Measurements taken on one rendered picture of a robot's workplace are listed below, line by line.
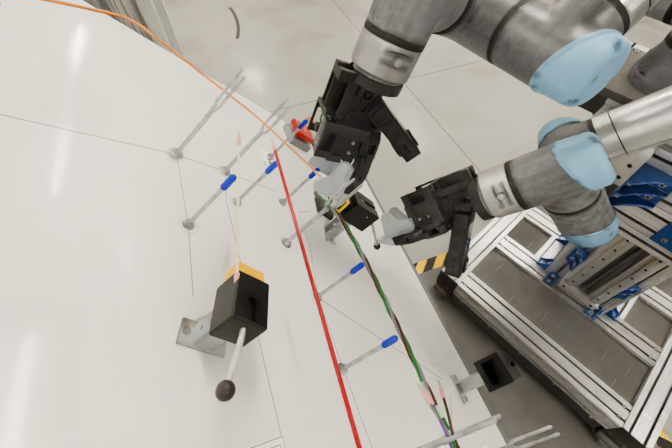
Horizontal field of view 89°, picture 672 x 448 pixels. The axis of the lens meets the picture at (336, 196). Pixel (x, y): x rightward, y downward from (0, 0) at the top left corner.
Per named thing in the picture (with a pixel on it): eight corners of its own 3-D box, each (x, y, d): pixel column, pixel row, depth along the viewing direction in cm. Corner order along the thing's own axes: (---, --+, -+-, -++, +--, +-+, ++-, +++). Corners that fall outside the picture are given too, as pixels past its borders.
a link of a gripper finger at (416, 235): (398, 230, 62) (441, 216, 57) (402, 239, 62) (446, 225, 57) (387, 239, 59) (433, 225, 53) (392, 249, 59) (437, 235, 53)
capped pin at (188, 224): (191, 219, 38) (238, 170, 35) (196, 230, 38) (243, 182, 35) (179, 218, 37) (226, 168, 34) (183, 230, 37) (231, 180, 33)
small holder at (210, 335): (155, 420, 24) (214, 379, 21) (184, 307, 31) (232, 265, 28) (213, 431, 26) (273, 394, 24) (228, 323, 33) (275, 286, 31)
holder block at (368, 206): (362, 232, 58) (379, 218, 57) (339, 218, 55) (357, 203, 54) (356, 214, 61) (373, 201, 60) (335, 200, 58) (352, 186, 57)
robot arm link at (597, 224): (609, 187, 56) (589, 144, 51) (629, 247, 49) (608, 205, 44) (555, 201, 61) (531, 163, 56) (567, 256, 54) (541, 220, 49)
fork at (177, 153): (169, 146, 43) (236, 62, 38) (182, 151, 45) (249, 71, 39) (169, 156, 42) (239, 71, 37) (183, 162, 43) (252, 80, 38)
